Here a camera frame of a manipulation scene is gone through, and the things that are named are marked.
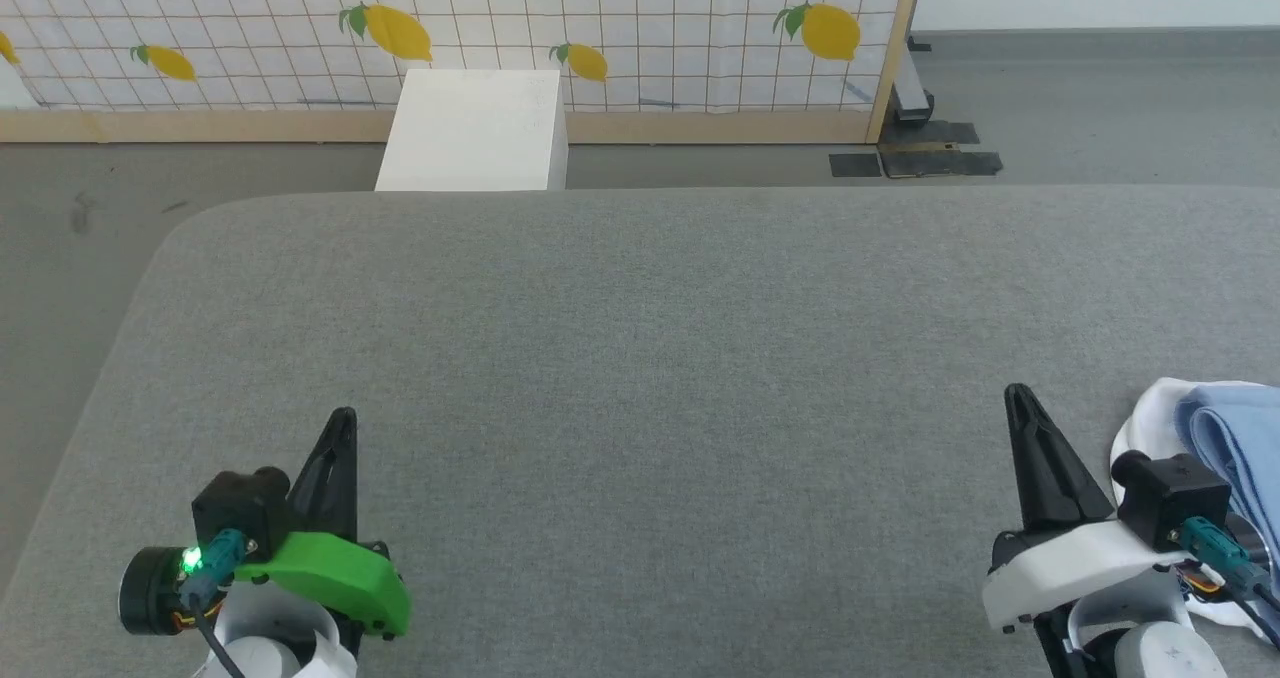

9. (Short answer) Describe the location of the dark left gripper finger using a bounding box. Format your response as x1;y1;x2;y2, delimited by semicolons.
288;407;359;544

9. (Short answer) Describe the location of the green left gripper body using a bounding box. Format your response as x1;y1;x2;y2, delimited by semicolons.
232;531;413;641

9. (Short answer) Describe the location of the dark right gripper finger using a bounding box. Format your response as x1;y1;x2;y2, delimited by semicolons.
1004;383;1116;536

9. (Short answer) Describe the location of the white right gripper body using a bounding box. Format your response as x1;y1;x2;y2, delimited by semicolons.
982;520;1191;634

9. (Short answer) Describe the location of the light blue shirt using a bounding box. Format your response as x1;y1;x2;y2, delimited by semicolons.
1110;378;1280;649

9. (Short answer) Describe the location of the large black floor plate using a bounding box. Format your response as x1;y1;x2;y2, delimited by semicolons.
878;121;1004;178

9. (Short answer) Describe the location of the grey fabric sofa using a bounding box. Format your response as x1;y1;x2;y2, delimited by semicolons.
0;183;1280;678

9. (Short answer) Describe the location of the white box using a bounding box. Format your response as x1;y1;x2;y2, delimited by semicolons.
375;68;569;192

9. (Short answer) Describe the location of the grey metal partition foot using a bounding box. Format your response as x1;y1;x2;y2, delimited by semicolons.
893;38;936;124

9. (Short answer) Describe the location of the lemon print partition screen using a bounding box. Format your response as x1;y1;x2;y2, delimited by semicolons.
0;0;928;145

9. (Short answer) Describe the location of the white cable label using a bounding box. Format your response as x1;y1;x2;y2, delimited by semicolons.
300;626;359;678

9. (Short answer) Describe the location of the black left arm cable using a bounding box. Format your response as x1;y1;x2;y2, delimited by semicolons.
178;530;249;678

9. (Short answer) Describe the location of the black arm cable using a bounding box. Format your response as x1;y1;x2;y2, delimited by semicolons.
1180;518;1280;649
178;530;249;678

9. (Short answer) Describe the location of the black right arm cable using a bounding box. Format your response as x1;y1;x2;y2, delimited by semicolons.
1180;518;1280;649

